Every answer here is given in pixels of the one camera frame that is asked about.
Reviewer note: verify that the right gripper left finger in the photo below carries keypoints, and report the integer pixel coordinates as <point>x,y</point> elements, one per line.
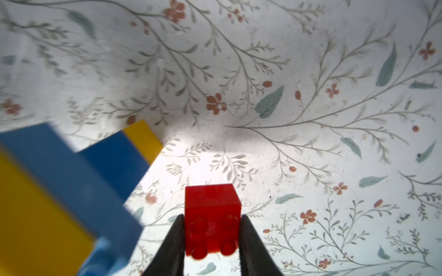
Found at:
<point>169,259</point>

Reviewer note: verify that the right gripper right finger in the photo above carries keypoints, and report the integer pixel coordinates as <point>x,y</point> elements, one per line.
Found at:
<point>254,257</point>

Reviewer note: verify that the red lego brick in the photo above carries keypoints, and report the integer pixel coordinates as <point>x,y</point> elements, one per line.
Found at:
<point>212,218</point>

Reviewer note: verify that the small dark blue lego brick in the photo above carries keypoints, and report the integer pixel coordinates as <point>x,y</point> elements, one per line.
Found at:
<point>119,162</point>

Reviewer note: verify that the yellow long lego brick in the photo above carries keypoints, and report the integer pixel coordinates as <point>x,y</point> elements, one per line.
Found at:
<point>38,236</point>

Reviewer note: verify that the long light blue lego brick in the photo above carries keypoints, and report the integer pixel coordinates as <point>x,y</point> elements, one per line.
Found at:
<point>81,191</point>

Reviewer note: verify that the small yellow lego brick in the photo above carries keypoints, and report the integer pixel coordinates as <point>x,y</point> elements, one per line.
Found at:
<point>144,140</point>

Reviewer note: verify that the floral table mat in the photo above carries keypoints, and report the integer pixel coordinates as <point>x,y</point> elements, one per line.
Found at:
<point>326,116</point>

